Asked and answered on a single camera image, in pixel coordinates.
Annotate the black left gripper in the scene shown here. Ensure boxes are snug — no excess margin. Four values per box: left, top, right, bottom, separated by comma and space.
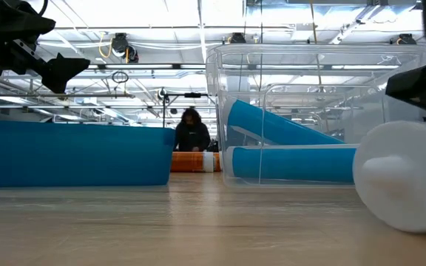
0, 0, 91, 94

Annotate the white Lysol wipes canister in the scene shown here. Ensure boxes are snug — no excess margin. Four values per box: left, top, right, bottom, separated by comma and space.
352, 120, 426, 233

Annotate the blue white sealant tube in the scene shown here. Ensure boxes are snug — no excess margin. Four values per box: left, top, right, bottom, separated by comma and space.
226, 98, 347, 146
224, 144, 359, 185

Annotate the teal blue plastic tray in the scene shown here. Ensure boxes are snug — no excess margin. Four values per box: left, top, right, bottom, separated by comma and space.
0, 118, 176, 188

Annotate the clear plastic bin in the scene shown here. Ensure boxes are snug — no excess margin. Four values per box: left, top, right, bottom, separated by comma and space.
205, 43, 426, 189

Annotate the black boom stand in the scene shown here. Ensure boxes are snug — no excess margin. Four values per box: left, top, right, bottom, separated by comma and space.
156, 87, 211, 129

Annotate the orange silicone tube white nozzle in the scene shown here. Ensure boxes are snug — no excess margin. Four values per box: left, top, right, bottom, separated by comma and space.
170, 151, 223, 174

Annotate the person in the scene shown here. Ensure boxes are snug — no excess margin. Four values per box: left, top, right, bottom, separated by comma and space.
174, 106, 212, 153

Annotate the black ceiling reel yellow cord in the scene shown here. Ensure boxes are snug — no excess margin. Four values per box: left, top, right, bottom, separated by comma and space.
98, 32, 140, 64

